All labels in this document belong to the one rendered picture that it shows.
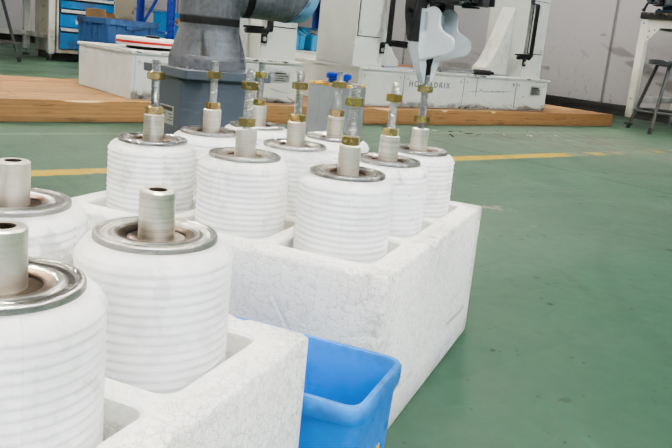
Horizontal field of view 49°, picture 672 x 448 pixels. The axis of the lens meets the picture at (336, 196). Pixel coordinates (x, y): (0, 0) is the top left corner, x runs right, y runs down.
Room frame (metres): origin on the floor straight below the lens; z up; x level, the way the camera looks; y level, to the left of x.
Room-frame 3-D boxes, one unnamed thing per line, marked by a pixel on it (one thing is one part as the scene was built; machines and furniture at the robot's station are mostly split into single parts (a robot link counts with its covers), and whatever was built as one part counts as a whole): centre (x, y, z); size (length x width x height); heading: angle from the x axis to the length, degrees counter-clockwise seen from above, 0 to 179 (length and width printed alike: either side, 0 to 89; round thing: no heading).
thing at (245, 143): (0.77, 0.10, 0.26); 0.02 x 0.02 x 0.03
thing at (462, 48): (0.95, -0.12, 0.38); 0.06 x 0.03 x 0.09; 54
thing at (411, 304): (0.88, 0.05, 0.09); 0.39 x 0.39 x 0.18; 68
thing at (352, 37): (4.27, -0.45, 0.45); 1.51 x 0.57 x 0.74; 130
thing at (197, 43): (1.48, 0.28, 0.35); 0.15 x 0.15 x 0.10
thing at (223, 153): (0.77, 0.10, 0.25); 0.08 x 0.08 x 0.01
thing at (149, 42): (3.17, 0.83, 0.29); 0.30 x 0.30 x 0.06
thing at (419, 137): (0.95, -0.10, 0.26); 0.02 x 0.02 x 0.03
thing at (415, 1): (0.93, -0.08, 0.43); 0.05 x 0.02 x 0.09; 144
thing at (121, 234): (0.44, 0.11, 0.25); 0.08 x 0.08 x 0.01
